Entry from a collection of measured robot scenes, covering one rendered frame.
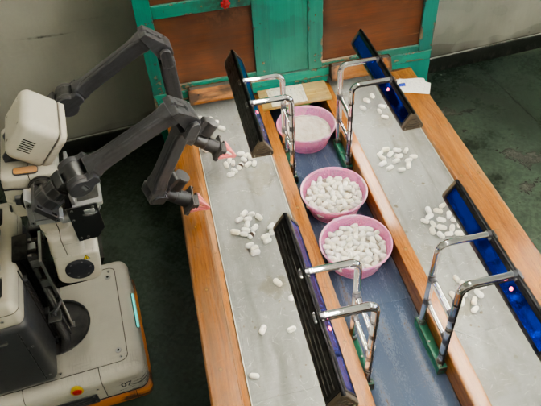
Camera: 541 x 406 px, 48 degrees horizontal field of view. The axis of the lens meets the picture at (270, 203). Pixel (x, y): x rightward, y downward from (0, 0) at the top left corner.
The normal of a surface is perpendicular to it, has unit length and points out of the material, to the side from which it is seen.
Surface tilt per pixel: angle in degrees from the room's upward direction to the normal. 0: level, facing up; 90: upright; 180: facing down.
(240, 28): 90
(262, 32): 90
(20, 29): 90
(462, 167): 0
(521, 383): 0
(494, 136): 0
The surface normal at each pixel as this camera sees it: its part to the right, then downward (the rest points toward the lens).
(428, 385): -0.05, -0.70
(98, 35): 0.29, 0.67
